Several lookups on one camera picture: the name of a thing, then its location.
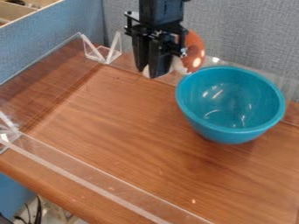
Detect black cables under table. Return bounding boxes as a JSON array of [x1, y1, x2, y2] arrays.
[[0, 195, 44, 224]]

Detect clear acrylic corner bracket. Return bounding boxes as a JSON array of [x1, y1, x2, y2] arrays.
[[80, 31, 121, 65]]

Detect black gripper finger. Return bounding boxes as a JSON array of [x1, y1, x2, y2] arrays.
[[148, 39, 172, 79], [132, 25, 151, 71]]

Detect blue plastic bowl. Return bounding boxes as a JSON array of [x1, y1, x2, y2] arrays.
[[175, 66, 285, 144]]

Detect wooden shelf box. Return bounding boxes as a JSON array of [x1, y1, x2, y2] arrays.
[[0, 0, 64, 28]]

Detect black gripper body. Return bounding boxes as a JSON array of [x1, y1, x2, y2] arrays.
[[125, 11, 188, 56]]

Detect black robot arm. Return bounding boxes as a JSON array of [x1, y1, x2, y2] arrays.
[[124, 0, 189, 79]]

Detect clear acrylic front barrier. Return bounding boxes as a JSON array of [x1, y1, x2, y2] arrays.
[[0, 130, 213, 224]]

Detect brown and white toy mushroom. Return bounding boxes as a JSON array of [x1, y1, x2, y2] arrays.
[[141, 29, 207, 77]]

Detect clear acrylic left bracket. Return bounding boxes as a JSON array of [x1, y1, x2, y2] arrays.
[[0, 111, 20, 155]]

